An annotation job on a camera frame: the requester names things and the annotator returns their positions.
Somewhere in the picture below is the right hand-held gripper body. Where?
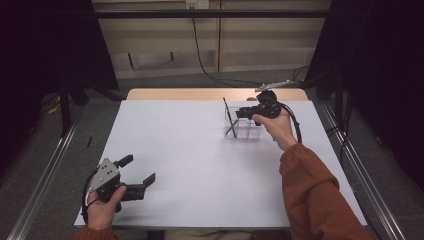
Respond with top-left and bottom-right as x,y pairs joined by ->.
253,79 -> 296,120

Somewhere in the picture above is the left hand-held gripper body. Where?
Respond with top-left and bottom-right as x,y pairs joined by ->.
87,157 -> 129,214

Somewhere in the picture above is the thin black makeup brush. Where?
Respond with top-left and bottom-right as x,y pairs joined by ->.
222,96 -> 238,139

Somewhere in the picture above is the clear acrylic organizer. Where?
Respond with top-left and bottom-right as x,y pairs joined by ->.
223,105 -> 265,140

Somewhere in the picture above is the thick black makeup brush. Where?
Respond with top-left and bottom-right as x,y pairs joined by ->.
224,119 -> 240,137

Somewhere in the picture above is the person's right hand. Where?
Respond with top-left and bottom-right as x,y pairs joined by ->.
252,108 -> 299,152

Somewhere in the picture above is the person's left hand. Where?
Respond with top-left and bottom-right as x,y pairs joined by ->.
84,184 -> 128,232

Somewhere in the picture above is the wooden table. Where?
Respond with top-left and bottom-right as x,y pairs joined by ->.
125,87 -> 309,102

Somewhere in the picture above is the black metal stand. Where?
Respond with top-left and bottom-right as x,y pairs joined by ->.
59,74 -> 73,138

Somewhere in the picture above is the black horizontal bar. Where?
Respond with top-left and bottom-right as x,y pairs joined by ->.
94,9 -> 333,19

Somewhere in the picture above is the black curtain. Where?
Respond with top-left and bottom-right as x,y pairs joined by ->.
304,0 -> 424,183
0,0 -> 120,181

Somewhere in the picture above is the left hand-held gripper cable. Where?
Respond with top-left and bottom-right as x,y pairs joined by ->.
80,167 -> 101,224

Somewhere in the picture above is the hand-held gripper cable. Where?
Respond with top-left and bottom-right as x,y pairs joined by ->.
80,167 -> 101,224
279,102 -> 303,145

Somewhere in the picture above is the right hand-held gripper cable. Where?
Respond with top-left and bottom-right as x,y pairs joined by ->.
279,102 -> 303,145

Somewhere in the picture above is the aluminium floor rail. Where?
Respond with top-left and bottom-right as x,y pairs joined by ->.
6,106 -> 86,240
320,101 -> 406,240

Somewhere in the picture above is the black power cable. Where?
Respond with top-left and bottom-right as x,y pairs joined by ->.
190,6 -> 310,88

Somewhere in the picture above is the vertical wall trim strip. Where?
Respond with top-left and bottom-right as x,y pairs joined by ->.
217,0 -> 222,73

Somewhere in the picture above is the white wall socket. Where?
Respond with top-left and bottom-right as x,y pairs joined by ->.
185,0 -> 210,10

